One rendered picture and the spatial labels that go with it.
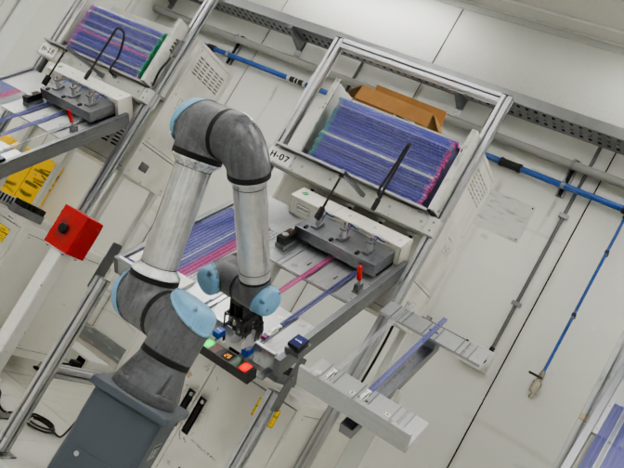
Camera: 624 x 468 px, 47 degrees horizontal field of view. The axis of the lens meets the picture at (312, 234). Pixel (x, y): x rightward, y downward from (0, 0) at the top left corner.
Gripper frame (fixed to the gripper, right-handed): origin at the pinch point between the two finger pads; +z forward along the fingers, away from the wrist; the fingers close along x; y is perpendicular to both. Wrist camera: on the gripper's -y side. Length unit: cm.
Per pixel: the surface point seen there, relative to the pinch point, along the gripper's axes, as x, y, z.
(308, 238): -21, -56, -1
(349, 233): -11, -66, -4
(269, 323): -3.4, -14.0, 2.4
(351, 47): -55, -118, -49
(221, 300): -20.9, -11.5, 2.1
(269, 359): 6.5, -2.4, 3.0
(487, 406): 32, -161, 120
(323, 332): 10.0, -23.5, 3.5
